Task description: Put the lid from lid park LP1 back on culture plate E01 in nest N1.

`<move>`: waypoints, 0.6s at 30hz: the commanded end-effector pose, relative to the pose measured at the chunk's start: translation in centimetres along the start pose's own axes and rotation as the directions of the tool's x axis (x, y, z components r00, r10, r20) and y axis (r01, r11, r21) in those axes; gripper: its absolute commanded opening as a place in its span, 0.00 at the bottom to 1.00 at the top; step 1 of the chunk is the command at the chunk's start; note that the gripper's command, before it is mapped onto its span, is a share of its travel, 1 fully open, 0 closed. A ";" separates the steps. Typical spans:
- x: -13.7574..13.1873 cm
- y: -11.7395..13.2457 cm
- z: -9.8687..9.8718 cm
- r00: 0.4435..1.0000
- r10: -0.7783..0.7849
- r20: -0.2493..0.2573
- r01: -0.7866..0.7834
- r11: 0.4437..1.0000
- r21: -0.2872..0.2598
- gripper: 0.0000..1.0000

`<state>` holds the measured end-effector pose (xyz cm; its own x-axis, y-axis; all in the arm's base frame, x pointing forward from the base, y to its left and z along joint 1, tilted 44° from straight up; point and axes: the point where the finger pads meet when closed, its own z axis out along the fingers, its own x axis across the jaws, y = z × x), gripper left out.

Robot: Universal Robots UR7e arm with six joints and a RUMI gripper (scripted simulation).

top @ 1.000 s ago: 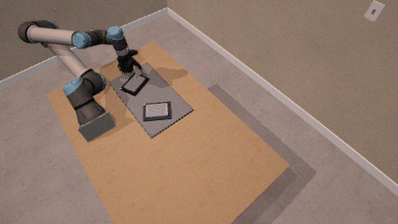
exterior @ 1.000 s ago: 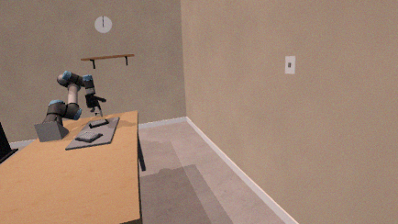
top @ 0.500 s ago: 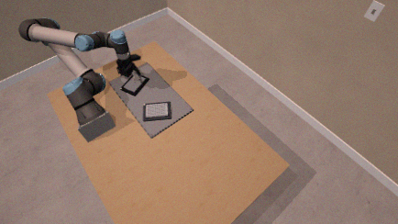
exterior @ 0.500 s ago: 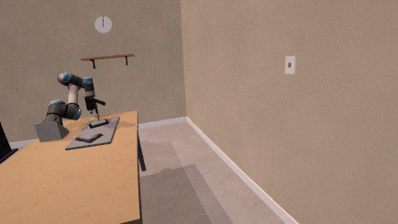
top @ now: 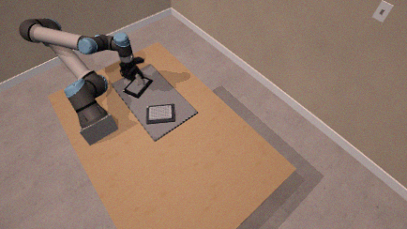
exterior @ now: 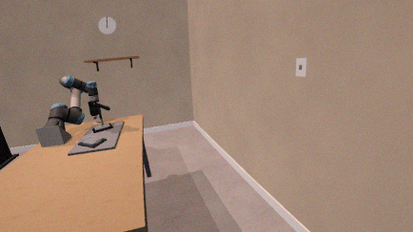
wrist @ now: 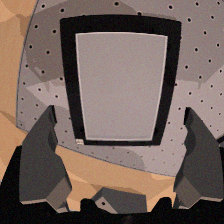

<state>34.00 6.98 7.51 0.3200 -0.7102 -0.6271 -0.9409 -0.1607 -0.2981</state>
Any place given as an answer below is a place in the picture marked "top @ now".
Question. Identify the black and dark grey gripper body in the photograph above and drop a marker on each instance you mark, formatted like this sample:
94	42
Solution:
128	71

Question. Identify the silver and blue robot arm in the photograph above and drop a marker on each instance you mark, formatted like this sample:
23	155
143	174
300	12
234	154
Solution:
80	93

